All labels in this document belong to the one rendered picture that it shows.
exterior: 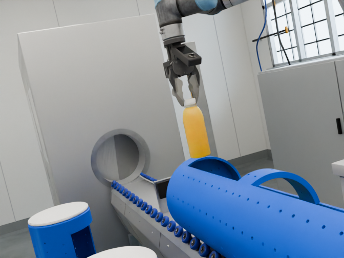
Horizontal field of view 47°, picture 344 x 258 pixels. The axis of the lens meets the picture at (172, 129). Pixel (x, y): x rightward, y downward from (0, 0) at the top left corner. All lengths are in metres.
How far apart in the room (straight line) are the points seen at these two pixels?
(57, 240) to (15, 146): 3.91
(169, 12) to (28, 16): 4.61
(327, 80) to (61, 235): 2.20
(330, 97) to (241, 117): 3.36
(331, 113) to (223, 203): 2.25
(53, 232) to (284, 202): 1.19
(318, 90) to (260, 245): 2.47
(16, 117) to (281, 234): 5.03
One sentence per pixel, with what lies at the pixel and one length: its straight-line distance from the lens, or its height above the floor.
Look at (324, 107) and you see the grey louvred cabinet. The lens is 3.27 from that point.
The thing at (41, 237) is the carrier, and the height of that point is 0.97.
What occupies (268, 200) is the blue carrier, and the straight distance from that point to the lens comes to 0.93.
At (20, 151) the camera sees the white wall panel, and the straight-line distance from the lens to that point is 5.68.
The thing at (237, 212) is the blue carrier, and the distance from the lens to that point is 1.00.
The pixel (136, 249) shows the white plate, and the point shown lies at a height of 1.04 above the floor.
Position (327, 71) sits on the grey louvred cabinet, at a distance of 3.17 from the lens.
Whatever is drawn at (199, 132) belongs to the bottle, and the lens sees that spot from 1.25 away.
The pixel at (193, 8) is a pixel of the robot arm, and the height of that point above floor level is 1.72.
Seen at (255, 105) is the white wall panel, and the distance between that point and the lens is 6.54.
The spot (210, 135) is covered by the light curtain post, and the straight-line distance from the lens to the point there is 2.09.
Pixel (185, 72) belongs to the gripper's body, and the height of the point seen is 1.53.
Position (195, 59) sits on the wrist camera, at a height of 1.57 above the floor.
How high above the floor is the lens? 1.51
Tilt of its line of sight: 6 degrees down
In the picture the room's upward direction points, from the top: 12 degrees counter-clockwise
